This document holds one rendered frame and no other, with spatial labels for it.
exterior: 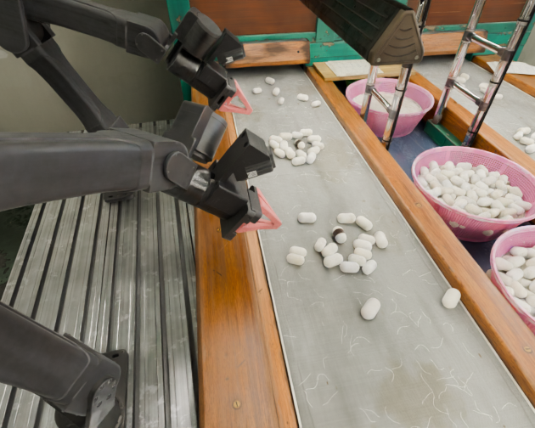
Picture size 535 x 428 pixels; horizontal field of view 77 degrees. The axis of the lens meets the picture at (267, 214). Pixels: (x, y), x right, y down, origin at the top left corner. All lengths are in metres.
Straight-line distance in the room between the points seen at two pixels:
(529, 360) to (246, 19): 1.16
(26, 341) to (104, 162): 0.17
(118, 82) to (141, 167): 1.81
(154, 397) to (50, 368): 0.22
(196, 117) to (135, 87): 1.72
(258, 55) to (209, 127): 0.81
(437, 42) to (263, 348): 1.28
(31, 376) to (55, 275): 0.41
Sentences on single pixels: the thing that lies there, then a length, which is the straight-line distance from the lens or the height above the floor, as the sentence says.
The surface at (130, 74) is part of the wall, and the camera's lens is 2.15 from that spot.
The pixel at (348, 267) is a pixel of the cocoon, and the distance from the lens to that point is 0.60.
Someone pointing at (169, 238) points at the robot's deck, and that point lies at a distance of 0.78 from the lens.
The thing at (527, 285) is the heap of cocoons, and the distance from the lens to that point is 0.74.
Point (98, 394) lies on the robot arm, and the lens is 0.48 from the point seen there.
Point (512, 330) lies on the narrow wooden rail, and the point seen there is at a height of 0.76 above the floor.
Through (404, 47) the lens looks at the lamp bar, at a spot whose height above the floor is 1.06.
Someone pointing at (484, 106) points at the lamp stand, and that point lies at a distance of 1.02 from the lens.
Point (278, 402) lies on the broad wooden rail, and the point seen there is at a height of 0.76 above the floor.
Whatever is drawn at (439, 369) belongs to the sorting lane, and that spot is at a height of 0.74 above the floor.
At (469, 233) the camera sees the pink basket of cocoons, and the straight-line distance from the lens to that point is 0.82.
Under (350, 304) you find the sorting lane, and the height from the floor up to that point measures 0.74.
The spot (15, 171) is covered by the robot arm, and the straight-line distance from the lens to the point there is 0.31.
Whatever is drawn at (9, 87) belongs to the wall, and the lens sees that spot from 2.30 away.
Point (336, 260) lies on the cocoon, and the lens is 0.60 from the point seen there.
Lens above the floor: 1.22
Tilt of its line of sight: 43 degrees down
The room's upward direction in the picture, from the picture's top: straight up
